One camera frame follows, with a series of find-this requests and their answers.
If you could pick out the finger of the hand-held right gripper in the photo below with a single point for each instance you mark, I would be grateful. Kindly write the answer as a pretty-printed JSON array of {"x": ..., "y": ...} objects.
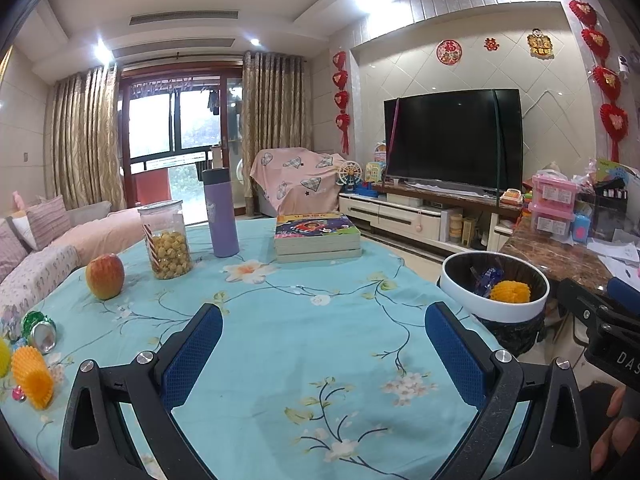
[
  {"x": 580, "y": 307},
  {"x": 624, "y": 291}
]

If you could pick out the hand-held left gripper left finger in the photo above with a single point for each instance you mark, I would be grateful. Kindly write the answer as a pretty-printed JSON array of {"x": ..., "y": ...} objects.
[{"x": 192, "y": 355}]

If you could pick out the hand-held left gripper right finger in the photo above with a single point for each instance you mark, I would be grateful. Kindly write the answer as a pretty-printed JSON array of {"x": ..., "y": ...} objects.
[{"x": 457, "y": 355}]

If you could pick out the white round bin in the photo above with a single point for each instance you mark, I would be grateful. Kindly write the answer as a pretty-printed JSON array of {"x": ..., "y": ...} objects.
[{"x": 495, "y": 311}]

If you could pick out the yellow-orange foam fruit net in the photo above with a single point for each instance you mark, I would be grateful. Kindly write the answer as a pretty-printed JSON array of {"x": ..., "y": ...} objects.
[
  {"x": 510, "y": 292},
  {"x": 32, "y": 377}
]

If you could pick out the blue foil wrapper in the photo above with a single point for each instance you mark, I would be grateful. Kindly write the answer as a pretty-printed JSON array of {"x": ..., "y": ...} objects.
[{"x": 487, "y": 280}]

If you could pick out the person's right hand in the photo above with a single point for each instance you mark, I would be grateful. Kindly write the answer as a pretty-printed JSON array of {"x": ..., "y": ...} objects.
[{"x": 612, "y": 447}]

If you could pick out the loose white papers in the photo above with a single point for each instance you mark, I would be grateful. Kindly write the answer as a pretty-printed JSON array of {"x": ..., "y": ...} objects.
[{"x": 617, "y": 260}]

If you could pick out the brown marble side table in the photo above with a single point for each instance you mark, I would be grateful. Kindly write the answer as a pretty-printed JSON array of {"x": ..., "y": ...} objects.
[{"x": 550, "y": 255}]

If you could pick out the blue case with pink heart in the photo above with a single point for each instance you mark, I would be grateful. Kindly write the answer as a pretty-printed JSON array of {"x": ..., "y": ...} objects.
[{"x": 580, "y": 226}]

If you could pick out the black organizer box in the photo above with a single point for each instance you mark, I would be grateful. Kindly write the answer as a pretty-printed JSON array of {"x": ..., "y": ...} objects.
[{"x": 607, "y": 210}]

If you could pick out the clear jar of popcorn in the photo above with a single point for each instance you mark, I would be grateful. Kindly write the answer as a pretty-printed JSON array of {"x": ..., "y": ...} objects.
[{"x": 170, "y": 250}]

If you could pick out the teal floral tablecloth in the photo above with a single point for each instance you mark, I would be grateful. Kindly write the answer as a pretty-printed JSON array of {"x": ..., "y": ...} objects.
[{"x": 300, "y": 320}]

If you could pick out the red yellow apple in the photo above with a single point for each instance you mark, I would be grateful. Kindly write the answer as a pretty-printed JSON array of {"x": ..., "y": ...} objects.
[{"x": 105, "y": 277}]

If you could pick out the stack of yellow containers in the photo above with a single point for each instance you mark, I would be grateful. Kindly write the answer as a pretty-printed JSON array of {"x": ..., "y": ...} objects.
[{"x": 456, "y": 226}]

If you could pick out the purple thermos bottle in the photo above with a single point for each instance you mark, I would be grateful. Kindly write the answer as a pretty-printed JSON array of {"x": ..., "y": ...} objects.
[{"x": 222, "y": 220}]

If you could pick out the white television cabinet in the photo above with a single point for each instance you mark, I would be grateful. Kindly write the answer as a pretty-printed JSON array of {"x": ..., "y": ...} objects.
[{"x": 400, "y": 215}]

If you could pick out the pink sofa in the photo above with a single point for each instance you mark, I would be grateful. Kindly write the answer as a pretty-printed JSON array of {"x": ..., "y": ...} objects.
[{"x": 100, "y": 232}]

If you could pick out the green drink can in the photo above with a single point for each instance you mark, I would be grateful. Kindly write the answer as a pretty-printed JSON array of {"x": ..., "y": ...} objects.
[{"x": 40, "y": 335}]

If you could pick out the book with white pages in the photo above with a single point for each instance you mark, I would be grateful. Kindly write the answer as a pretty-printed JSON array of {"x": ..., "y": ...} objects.
[{"x": 320, "y": 257}]

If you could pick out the thick colourful cover book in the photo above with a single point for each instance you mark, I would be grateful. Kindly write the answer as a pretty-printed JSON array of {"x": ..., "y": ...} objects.
[{"x": 315, "y": 225}]

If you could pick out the blue toy tray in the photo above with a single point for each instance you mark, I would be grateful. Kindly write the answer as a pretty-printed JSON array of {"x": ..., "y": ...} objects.
[{"x": 367, "y": 190}]

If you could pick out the yellow foam piece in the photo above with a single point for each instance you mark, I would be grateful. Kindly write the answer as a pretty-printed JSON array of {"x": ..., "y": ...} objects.
[{"x": 4, "y": 357}]

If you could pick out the striped pink cushion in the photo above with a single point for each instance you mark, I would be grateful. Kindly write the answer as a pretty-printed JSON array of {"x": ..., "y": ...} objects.
[
  {"x": 47, "y": 220},
  {"x": 10, "y": 255}
]

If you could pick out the colourful toy house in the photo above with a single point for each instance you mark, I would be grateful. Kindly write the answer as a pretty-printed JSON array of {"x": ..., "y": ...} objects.
[{"x": 375, "y": 167}]

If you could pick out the pink printed cover cloth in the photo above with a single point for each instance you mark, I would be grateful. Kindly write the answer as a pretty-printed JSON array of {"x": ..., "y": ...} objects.
[{"x": 295, "y": 175}]

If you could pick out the toy ferris wheel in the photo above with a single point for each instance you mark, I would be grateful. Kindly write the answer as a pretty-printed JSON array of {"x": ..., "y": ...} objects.
[{"x": 349, "y": 175}]

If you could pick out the red heart hanging decoration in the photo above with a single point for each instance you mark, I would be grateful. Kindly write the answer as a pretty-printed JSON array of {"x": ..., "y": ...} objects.
[
  {"x": 607, "y": 80},
  {"x": 341, "y": 80}
]

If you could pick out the black flat television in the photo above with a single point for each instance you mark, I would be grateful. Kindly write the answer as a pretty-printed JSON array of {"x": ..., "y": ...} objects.
[{"x": 450, "y": 135}]

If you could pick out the wooden framed balcony door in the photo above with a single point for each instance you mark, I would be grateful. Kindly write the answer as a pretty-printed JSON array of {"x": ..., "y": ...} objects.
[{"x": 160, "y": 125}]

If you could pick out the pink plush toy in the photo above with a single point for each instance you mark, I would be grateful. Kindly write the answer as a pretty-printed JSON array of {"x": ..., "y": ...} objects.
[{"x": 19, "y": 200}]

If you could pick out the beige patterned curtain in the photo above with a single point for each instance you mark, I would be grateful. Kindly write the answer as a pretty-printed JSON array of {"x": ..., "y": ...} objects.
[
  {"x": 85, "y": 140},
  {"x": 272, "y": 105}
]

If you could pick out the ceiling air vent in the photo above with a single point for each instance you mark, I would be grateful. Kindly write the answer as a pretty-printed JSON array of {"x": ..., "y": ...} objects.
[{"x": 182, "y": 17}]

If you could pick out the white security camera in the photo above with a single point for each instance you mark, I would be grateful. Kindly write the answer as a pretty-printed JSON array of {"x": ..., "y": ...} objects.
[{"x": 627, "y": 65}]

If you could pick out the figure wall decal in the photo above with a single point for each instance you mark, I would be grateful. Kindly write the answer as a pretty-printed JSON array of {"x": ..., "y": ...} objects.
[{"x": 540, "y": 42}]

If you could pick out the red character wall decal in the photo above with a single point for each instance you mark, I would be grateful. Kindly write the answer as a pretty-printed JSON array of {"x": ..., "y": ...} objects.
[{"x": 491, "y": 45}]

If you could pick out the round red wall decal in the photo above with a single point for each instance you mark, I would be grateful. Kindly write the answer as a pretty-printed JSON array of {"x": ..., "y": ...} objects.
[{"x": 448, "y": 52}]

